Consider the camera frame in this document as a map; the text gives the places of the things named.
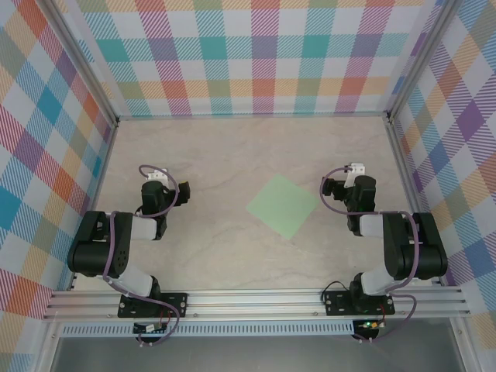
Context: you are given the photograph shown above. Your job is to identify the light green paper sheet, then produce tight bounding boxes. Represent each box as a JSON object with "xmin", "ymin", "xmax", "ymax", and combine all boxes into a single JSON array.
[{"xmin": 245, "ymin": 174, "xmax": 322, "ymax": 241}]

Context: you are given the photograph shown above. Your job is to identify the small black circuit board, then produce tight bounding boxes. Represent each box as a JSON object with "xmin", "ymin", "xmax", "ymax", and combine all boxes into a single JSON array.
[{"xmin": 133, "ymin": 322, "xmax": 168, "ymax": 335}]

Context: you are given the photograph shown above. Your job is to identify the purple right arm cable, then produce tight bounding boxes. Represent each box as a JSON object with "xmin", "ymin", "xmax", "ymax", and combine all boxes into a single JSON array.
[{"xmin": 319, "ymin": 165, "xmax": 423, "ymax": 344}]

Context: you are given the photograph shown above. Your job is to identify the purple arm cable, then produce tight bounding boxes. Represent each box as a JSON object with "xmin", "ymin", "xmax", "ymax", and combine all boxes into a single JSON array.
[
  {"xmin": 102, "ymin": 164, "xmax": 181, "ymax": 347},
  {"xmin": 319, "ymin": 165, "xmax": 423, "ymax": 344}
]

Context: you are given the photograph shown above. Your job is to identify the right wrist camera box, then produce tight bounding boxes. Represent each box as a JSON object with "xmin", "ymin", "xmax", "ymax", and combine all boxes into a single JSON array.
[{"xmin": 347, "ymin": 163, "xmax": 367, "ymax": 188}]

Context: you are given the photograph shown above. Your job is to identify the aluminium frame side rail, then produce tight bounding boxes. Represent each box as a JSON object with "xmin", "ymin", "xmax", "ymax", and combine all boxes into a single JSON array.
[{"xmin": 387, "ymin": 118, "xmax": 445, "ymax": 288}]

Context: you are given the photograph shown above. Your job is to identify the aluminium frame cross bar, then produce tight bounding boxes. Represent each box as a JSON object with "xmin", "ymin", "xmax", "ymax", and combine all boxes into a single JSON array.
[{"xmin": 115, "ymin": 111, "xmax": 391, "ymax": 121}]

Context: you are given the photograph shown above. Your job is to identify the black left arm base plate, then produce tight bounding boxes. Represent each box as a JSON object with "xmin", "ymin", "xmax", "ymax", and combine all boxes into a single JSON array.
[{"xmin": 118, "ymin": 292, "xmax": 189, "ymax": 319}]

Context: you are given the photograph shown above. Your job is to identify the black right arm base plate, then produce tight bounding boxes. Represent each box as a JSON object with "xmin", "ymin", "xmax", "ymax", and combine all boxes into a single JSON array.
[{"xmin": 323, "ymin": 289, "xmax": 396, "ymax": 317}]

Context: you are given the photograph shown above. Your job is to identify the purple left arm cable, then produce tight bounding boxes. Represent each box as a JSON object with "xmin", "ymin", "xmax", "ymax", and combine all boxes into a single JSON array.
[{"xmin": 102, "ymin": 164, "xmax": 181, "ymax": 347}]

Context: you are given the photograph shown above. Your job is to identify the long aluminium mounting rail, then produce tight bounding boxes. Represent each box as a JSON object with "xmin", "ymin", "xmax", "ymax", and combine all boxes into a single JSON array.
[{"xmin": 42, "ymin": 285, "xmax": 473, "ymax": 323}]

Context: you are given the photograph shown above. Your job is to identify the slotted grey cable duct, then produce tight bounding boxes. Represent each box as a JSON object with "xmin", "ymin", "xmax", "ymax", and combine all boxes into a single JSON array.
[{"xmin": 61, "ymin": 320, "xmax": 356, "ymax": 337}]

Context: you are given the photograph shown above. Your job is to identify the aluminium frame corner post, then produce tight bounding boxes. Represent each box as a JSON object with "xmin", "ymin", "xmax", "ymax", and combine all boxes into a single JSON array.
[
  {"xmin": 36, "ymin": 0, "xmax": 120, "ymax": 129},
  {"xmin": 386, "ymin": 0, "xmax": 458, "ymax": 119}
]

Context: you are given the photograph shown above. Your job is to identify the aluminium frame lower strut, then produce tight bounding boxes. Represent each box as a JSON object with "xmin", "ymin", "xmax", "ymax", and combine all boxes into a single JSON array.
[
  {"xmin": 450, "ymin": 317, "xmax": 478, "ymax": 372},
  {"xmin": 34, "ymin": 320, "xmax": 60, "ymax": 372}
]

